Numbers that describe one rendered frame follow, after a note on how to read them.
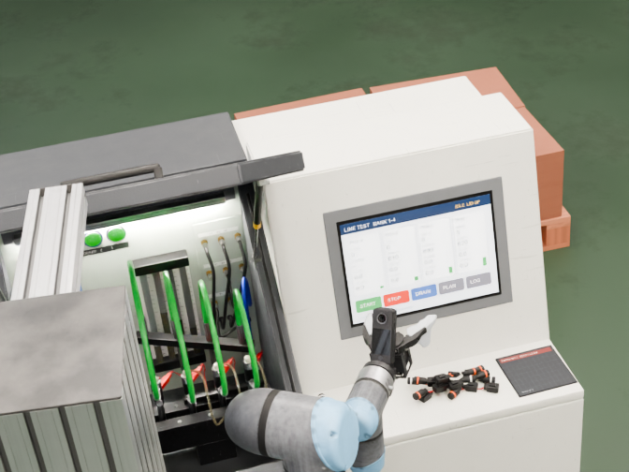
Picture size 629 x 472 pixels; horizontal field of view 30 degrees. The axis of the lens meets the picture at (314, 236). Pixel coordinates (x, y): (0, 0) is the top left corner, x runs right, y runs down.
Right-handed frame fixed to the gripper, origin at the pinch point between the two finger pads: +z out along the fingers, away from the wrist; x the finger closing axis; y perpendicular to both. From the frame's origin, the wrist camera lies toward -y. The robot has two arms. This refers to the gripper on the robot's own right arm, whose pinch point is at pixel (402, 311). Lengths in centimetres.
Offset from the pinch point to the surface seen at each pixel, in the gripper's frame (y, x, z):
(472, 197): 5, 2, 55
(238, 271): 19, -62, 40
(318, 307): 20.4, -34.0, 27.2
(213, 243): 8, -65, 37
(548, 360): 50, 18, 47
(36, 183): -19, -103, 25
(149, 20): 102, -320, 439
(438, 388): 44, -6, 26
